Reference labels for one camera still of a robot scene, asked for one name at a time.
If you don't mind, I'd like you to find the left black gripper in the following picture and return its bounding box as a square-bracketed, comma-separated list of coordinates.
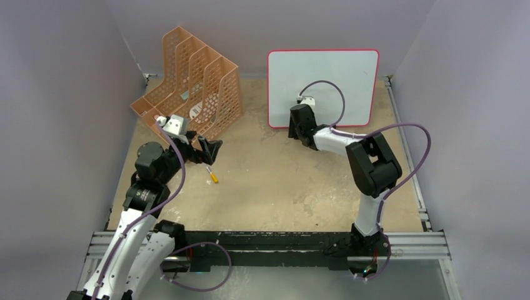
[157, 131, 221, 184]

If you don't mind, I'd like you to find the pink framed whiteboard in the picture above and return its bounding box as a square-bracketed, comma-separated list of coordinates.
[267, 49, 379, 129]

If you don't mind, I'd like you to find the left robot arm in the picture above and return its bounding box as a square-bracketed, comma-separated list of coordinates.
[68, 131, 223, 299]

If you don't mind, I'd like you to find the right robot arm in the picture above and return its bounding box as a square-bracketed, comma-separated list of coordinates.
[288, 104, 403, 254]

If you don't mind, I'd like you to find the orange plastic file organizer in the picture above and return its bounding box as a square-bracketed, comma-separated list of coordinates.
[131, 26, 243, 140]

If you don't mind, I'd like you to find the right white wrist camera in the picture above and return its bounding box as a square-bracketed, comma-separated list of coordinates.
[296, 96, 316, 109]

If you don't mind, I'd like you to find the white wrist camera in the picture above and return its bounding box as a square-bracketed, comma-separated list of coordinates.
[296, 96, 316, 109]
[156, 114, 189, 144]

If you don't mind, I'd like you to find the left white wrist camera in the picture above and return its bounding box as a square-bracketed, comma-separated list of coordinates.
[156, 114, 189, 144]

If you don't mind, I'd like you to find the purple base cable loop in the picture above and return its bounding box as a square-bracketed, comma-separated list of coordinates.
[159, 241, 233, 293]

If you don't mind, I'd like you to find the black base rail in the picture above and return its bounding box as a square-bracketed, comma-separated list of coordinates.
[159, 230, 392, 274]

